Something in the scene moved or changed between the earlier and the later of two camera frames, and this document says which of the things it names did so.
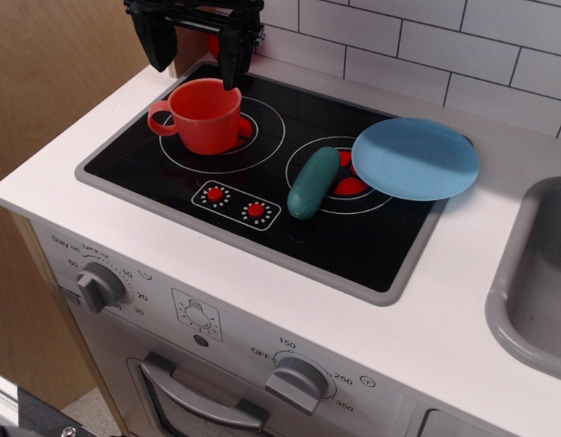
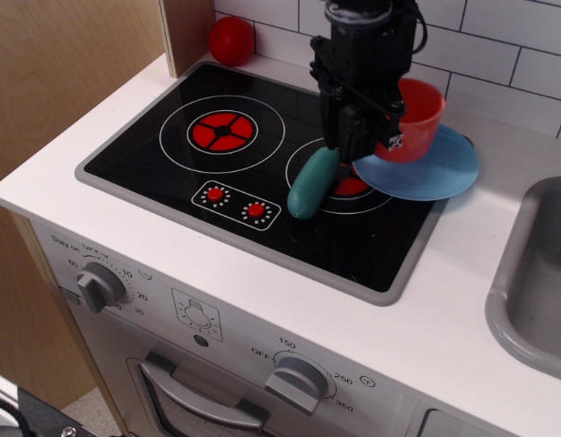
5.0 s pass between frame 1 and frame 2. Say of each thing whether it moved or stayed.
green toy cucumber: stayed
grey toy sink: stayed
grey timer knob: stayed
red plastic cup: moved
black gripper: moved
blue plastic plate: stayed
